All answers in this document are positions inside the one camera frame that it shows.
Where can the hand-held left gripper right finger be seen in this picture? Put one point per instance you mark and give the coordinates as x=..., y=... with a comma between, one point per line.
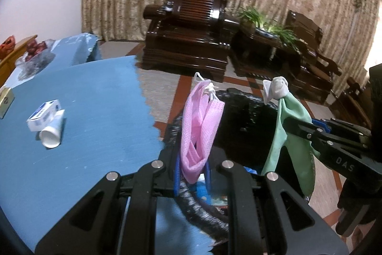
x=208, y=183

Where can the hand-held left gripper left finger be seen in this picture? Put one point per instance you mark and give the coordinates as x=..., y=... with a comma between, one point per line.
x=177, y=174

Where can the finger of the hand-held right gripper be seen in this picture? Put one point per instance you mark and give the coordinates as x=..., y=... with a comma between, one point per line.
x=322, y=138
x=323, y=125

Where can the green rubber glove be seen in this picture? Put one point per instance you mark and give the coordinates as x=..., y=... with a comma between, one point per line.
x=286, y=135

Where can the pink face mask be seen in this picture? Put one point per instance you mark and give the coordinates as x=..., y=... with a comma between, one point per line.
x=197, y=129

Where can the black-lined trash bin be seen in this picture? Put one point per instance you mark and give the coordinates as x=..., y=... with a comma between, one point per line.
x=244, y=117

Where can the person's right hand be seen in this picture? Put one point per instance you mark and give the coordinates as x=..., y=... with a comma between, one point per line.
x=358, y=207

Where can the dark wooden chair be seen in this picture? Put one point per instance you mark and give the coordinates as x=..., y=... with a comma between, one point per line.
x=355, y=102

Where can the dark wooden armchair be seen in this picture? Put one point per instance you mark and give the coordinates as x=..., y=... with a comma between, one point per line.
x=191, y=31
x=310, y=46

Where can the green potted plant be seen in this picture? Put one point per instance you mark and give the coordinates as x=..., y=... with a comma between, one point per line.
x=252, y=16
x=283, y=32

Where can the blue tablecloth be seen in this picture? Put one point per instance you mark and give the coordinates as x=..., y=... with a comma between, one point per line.
x=89, y=111

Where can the white plastic tube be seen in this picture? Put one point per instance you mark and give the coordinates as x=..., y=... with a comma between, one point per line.
x=52, y=132

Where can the white and blue carton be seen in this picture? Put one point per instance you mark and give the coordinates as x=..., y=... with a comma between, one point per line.
x=41, y=116

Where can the glass fruit bowl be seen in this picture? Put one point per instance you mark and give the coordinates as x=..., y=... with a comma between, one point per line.
x=35, y=63

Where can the red apple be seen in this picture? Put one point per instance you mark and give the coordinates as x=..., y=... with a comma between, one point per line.
x=29, y=57
x=31, y=47
x=43, y=45

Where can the tissue box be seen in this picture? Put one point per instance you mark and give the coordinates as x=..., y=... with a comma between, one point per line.
x=5, y=102

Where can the orange bag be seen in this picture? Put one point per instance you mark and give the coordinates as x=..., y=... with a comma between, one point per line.
x=6, y=47

